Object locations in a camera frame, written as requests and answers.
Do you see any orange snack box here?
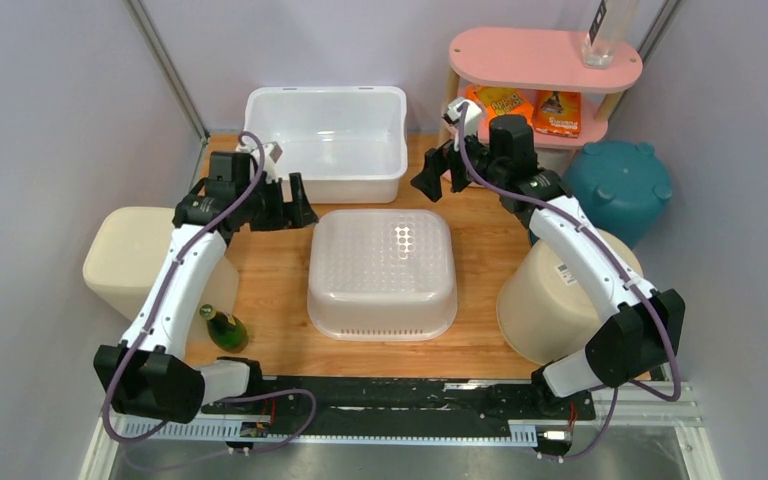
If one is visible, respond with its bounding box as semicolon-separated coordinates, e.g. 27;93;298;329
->
465;84;534;127
532;90;582;138

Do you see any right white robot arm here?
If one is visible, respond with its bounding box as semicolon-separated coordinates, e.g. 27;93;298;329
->
411;100;686;418

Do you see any translucent white basin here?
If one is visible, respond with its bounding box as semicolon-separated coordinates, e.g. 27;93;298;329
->
307;209;458;342

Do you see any clear glass vase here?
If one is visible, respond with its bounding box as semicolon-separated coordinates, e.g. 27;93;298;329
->
582;0;639;69

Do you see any green glass bottle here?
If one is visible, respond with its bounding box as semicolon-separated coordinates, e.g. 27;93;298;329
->
198;304;249;353

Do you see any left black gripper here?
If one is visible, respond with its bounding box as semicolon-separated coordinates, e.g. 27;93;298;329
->
237;173;319;233

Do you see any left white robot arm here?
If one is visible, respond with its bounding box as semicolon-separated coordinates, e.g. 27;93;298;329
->
93;152;318;423

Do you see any white plastic tub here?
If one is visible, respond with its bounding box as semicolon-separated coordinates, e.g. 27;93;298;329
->
244;86;408;205

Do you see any teal round bucket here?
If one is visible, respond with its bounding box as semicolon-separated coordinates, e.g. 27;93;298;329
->
536;141;673;249

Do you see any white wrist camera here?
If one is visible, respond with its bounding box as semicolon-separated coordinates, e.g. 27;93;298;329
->
235;142;283;183
442;97;486;135

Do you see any orange snack box right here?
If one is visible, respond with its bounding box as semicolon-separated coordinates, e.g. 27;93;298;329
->
532;90;582;138

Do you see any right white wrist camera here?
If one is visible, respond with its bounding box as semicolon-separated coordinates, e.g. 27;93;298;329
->
442;97;486;135

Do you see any pink three-tier shelf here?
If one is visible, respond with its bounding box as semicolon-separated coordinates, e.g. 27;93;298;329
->
443;27;643;152

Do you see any cream round bucket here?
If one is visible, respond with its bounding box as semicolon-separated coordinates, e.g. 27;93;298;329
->
496;228;645;366

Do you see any aluminium frame rail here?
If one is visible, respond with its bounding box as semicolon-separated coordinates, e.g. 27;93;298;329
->
111;381;720;479

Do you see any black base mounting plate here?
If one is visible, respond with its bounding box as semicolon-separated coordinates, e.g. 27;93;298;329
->
202;376;596;424

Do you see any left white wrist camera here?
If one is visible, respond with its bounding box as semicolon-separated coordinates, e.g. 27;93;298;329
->
235;142;283;183

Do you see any orange snack box left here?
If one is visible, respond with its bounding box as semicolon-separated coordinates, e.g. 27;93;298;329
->
465;84;534;127

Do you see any cream rectangular bin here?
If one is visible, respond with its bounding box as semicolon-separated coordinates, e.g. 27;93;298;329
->
83;206;239;341

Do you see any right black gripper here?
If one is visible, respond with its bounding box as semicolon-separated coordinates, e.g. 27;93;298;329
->
411;121;507;202

